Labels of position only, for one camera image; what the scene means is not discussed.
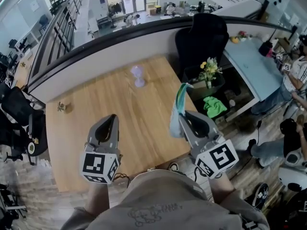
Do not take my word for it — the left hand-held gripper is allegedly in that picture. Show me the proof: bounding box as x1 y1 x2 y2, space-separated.
80 115 122 185

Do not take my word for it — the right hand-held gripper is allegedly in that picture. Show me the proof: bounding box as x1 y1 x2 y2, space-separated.
179 110 239 179

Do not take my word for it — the light blue zipper pouch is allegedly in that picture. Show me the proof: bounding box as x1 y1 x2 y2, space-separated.
168 82 194 138

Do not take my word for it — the person's left forearm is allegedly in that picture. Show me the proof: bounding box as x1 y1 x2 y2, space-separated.
85 181 111 217

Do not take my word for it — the person's right forearm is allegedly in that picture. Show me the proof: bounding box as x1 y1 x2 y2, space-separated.
207 173 237 205

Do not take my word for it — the green cloth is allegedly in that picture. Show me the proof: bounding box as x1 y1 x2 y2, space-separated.
203 95 228 119

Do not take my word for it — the black storage crate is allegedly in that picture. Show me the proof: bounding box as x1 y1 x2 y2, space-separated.
183 65 231 122

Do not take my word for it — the yellow flower bouquet in vase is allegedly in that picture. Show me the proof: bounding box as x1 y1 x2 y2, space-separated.
198 57 223 89

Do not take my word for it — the person's beige printed shirt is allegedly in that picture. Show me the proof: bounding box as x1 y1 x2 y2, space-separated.
61 169 271 230

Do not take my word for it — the light blue table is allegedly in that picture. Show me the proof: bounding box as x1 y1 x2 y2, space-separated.
223 36 285 103

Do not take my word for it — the black mesh office chair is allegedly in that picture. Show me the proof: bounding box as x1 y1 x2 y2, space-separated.
0 86 49 165

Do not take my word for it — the black high-back office chair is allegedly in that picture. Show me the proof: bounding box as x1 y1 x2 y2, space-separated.
175 12 230 74

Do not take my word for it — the black patterned sneaker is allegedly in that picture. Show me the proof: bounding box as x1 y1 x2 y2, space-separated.
246 183 270 211

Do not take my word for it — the toy fruit pile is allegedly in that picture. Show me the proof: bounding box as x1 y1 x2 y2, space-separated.
229 30 253 44

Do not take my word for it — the black bag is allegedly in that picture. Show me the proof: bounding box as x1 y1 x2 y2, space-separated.
258 41 274 57

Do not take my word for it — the white round machine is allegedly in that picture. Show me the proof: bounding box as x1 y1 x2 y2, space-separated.
277 149 307 192

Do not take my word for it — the black metal railing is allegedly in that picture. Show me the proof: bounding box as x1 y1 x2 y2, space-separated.
28 0 86 79

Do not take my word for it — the black floor cable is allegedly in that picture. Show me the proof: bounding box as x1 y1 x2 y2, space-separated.
113 173 131 185

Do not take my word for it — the grey partition with black rail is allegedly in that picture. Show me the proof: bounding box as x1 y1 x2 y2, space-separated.
27 15 299 103

